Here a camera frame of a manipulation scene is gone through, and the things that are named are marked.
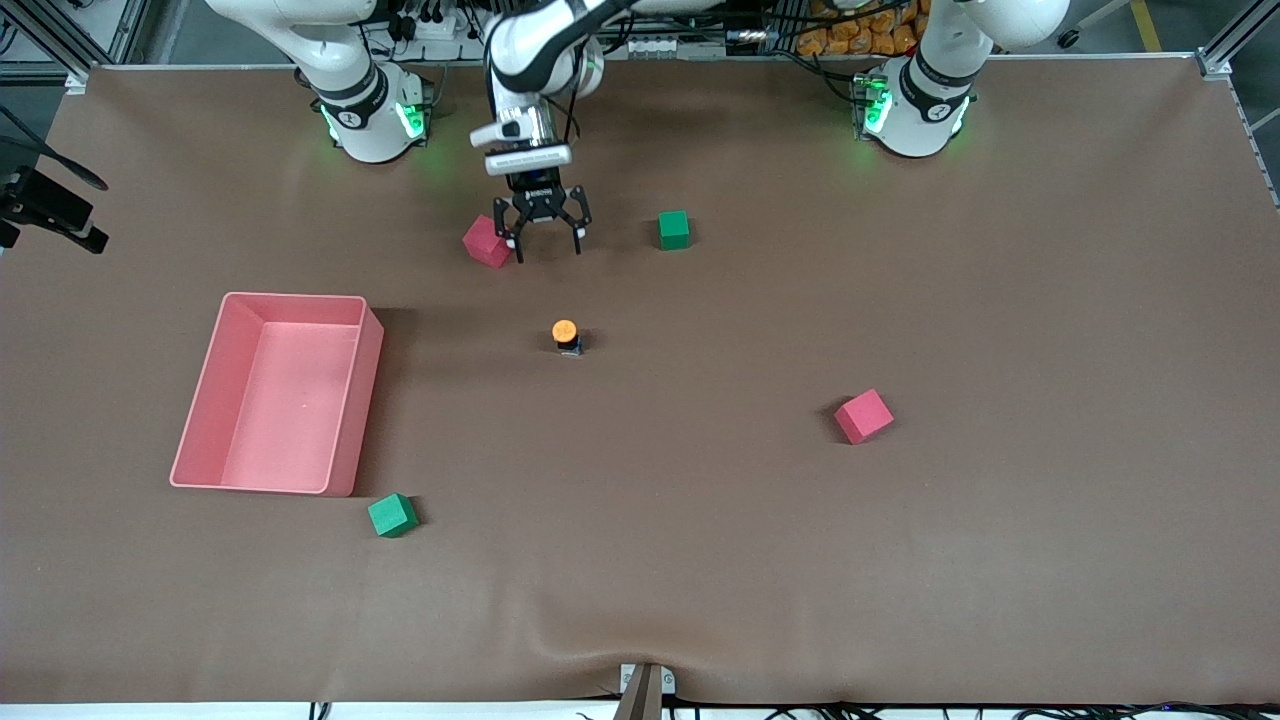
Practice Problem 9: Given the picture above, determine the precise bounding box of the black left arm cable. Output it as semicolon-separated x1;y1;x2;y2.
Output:
558;55;587;143

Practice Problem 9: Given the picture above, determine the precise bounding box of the aluminium frame corner profile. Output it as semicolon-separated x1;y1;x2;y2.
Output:
1195;0;1280;79

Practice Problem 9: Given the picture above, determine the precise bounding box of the aluminium frame diagonal profile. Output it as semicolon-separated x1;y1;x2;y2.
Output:
0;0;151;81

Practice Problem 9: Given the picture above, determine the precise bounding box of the aluminium frame post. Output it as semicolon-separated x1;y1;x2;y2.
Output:
768;0;807;56

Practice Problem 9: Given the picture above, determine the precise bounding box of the white power strip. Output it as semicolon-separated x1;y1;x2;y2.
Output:
395;8;486;43

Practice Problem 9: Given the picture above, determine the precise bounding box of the white terminal strip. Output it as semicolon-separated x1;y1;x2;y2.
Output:
600;36;727;59

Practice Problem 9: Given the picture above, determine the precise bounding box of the metal table bracket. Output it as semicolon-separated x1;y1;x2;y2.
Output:
619;662;677;720

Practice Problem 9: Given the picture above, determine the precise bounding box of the pink foam cube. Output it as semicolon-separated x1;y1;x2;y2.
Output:
834;388;896;446
462;214;517;269

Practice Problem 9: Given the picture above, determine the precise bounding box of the brown table mat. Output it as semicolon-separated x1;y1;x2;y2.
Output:
0;60;1280;706

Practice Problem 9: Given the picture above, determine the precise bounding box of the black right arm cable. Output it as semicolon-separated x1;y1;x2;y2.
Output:
0;105;108;191

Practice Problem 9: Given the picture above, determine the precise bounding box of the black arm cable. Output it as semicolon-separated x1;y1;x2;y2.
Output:
558;55;587;143
0;105;108;191

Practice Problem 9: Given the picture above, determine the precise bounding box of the bag of orange items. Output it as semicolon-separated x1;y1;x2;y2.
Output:
797;0;926;57

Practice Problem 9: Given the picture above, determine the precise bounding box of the pink plastic bin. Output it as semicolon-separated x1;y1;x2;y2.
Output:
169;291;385;498

